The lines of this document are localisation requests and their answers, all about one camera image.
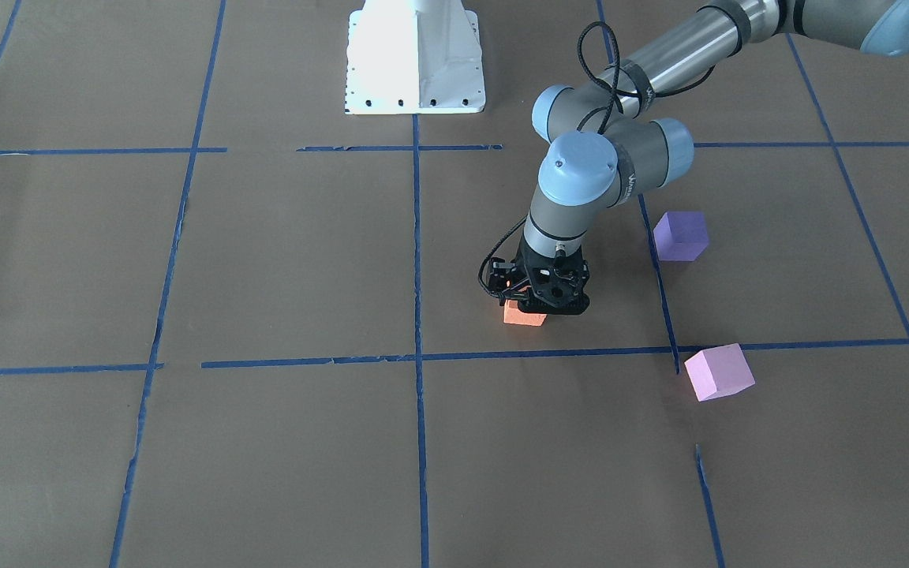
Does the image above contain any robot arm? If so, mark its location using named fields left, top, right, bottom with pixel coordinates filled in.
left=477, top=1, right=909, bottom=316

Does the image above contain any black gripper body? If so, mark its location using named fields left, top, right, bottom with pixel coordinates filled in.
left=511, top=247, right=590, bottom=314

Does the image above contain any pink foam block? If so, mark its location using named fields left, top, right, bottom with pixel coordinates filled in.
left=684, top=344, right=755, bottom=402

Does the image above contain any white camera stand pillar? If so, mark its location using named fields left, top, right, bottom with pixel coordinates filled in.
left=344, top=1, right=487, bottom=115

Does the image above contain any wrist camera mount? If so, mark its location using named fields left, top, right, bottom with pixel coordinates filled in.
left=477, top=216, right=528, bottom=306

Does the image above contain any purple foam block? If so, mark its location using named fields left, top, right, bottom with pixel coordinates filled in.
left=653, top=210, right=710, bottom=262

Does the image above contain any orange foam block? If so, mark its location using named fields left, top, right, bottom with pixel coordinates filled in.
left=503, top=301, right=548, bottom=327

